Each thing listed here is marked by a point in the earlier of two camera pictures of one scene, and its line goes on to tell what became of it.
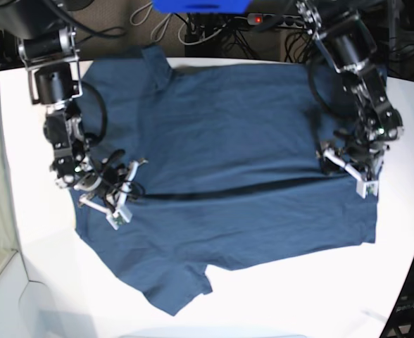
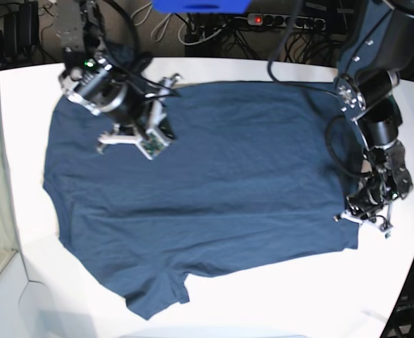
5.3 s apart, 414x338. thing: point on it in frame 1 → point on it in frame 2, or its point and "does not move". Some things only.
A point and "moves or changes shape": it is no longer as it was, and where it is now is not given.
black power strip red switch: (288, 21) does not move
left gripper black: (110, 181) → (136, 110)
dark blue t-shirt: (234, 170) moves or changes shape
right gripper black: (360, 153) → (367, 198)
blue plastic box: (202, 6) does not move
